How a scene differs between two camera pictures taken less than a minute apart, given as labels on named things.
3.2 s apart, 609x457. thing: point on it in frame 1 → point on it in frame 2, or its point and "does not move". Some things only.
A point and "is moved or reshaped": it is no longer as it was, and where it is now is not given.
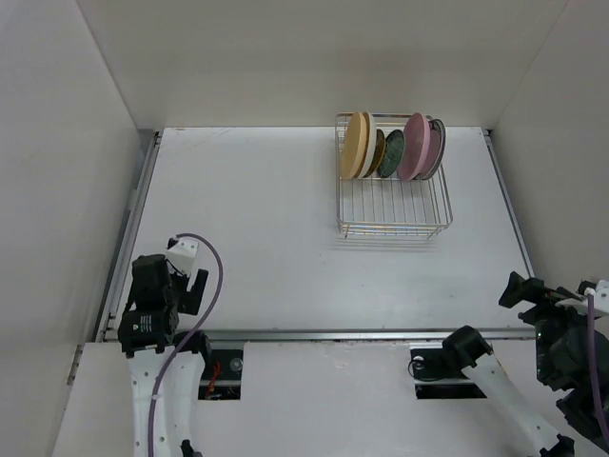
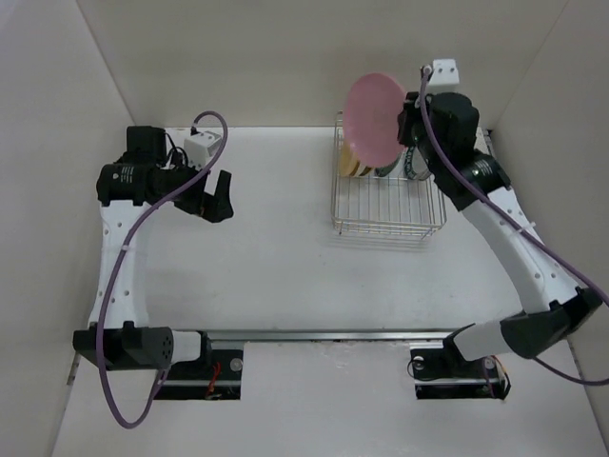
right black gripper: (545, 298) → (405, 117)
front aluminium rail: (332, 334) does not move
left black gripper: (187, 300) → (211, 207)
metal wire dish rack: (387, 206) does not move
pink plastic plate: (414, 146) is moved or reshaped
